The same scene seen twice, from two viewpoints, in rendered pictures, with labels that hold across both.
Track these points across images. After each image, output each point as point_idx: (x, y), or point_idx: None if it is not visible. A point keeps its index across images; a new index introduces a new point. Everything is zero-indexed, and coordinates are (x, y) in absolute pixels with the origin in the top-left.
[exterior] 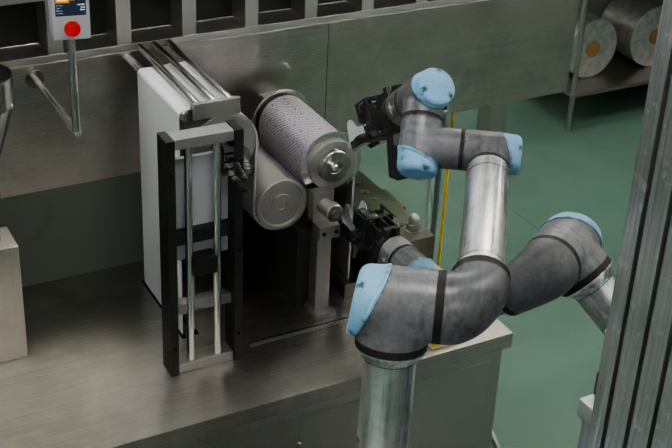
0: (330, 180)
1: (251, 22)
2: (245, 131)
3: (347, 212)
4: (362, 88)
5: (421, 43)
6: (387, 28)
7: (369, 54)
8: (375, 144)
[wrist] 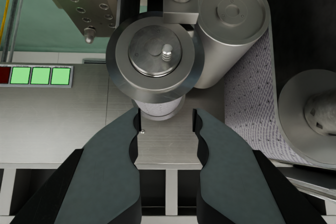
0: (164, 29)
1: (171, 172)
2: (296, 132)
3: None
4: (73, 99)
5: (13, 130)
6: (46, 149)
7: (65, 128)
8: (136, 136)
